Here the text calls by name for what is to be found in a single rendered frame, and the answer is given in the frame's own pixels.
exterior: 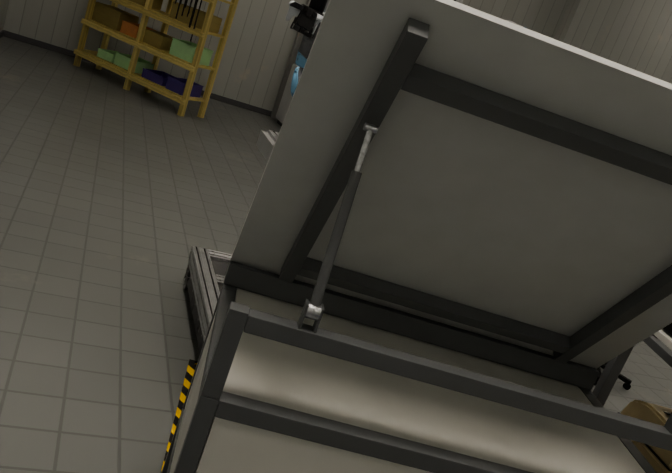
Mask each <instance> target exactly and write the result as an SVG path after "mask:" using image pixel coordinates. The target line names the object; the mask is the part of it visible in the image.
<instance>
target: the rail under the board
mask: <svg viewBox="0 0 672 473"><path fill-rule="evenodd" d="M279 276H280V275H278V274H274V273H271V272H268V271H264V270H261V269H257V268H254V267H251V266H247V265H244V264H241V263H237V262H234V261H230V262H229V265H228V268H227V271H226V275H225V278H224V284H225V285H229V286H232V287H235V288H239V289H242V290H246V291H249V292H253V293H256V294H260V295H263V296H267V297H270V298H274V299H277V300H280V301H284V302H287V303H291V304H294V305H298V306H301V307H303V306H304V303H305V301H306V299H308V300H309V301H310V300H311V297H312V294H313V291H314V288H315V285H312V284H308V283H305V282H301V281H298V280H295V279H294V281H293V283H290V282H287V281H283V280H280V279H279ZM321 303H322V304H324V313H325V314H329V315H332V316H336V317H339V318H343V319H346V320H350V321H353V322H357V323H360V324H363V325H367V326H370V327H374V328H377V329H381V330H384V331H388V332H391V333H395V334H398V335H401V336H405V337H408V338H412V339H415V340H419V341H422V342H426V343H429V344H433V345H436V346H440V347H443V348H446V349H450V350H453V351H457V352H460V353H464V354H467V355H471V356H474V357H478V358H481V359H484V360H488V361H491V362H495V363H498V364H502V365H505V366H509V367H512V368H516V369H519V370H523V371H526V372H529V373H533V374H536V375H540V376H543V377H547V378H550V379H554V380H557V381H561V382H564V383H567V384H571V385H574V386H578V387H581V388H585V389H588V390H591V389H592V387H593V385H594V383H595V382H596V380H597V378H598V376H599V374H600V373H599V371H598V370H597V369H596V368H592V367H589V366H586V365H582V364H579V363H576V362H572V361H568V362H567V363H562V362H558V361H555V360H554V357H553V356H552V355H548V354H545V353H542V352H538V351H535V350H532V349H528V348H525V347H521V346H518V345H515V344H511V343H508V342H504V341H501V340H498V339H494V338H491V337H488V336H484V335H481V334H477V333H474V332H471V331H467V330H464V329H461V328H457V327H454V326H450V325H447V324H444V323H440V322H437V321H433V320H430V319H427V318H423V317H420V316H417V315H413V314H410V313H406V312H403V311H400V310H396V309H393V308H389V307H386V306H383V305H379V304H376V303H373V302H369V301H366V300H362V299H359V298H356V297H352V296H349V295H345V294H342V293H339V292H335V291H332V290H329V289H325V292H324V295H323V299H322V302H321Z"/></svg>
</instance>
